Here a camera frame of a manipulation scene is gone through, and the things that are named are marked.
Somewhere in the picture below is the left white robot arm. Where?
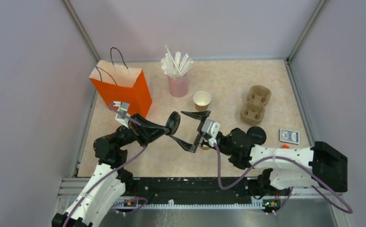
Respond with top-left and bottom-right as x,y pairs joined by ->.
52,111 -> 180,227

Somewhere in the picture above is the orange paper bag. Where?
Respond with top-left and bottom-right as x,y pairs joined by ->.
89,47 -> 152,117

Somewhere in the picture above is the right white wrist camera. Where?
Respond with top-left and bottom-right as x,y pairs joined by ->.
201,119 -> 221,139

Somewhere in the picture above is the bundle of white wrapped straws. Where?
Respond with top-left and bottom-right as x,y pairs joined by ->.
161,46 -> 194,79

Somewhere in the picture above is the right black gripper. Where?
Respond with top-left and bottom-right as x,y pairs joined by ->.
170,110 -> 233,156

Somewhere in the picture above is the black plastic cup lid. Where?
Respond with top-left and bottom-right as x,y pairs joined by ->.
246,126 -> 267,145

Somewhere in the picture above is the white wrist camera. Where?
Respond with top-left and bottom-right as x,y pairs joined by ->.
201,119 -> 221,139
112,101 -> 130,128

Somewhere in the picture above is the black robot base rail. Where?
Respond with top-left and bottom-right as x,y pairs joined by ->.
122,177 -> 290,207

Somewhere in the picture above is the stack of brown paper cups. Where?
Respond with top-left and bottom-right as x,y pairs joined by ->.
193,91 -> 212,111

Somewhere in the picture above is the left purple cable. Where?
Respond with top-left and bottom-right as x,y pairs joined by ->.
62,103 -> 149,227

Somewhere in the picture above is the blue playing card deck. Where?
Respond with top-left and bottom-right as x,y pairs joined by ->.
279,129 -> 300,145

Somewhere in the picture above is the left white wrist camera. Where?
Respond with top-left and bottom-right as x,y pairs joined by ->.
112,101 -> 130,128

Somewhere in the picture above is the pink cylindrical straw holder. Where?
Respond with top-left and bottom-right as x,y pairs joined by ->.
167,74 -> 189,98

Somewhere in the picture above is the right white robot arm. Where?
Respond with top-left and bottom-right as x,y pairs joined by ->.
172,111 -> 348,195

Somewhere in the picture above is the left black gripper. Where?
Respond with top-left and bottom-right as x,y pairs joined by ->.
113,112 -> 170,147

